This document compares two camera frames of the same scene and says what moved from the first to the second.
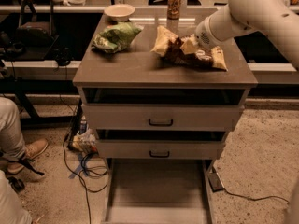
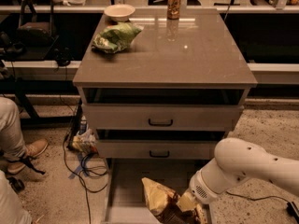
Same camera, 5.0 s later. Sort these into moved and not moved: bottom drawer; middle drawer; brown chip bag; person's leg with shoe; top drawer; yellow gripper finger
Moved: brown chip bag; yellow gripper finger
Not moved: top drawer; bottom drawer; person's leg with shoe; middle drawer
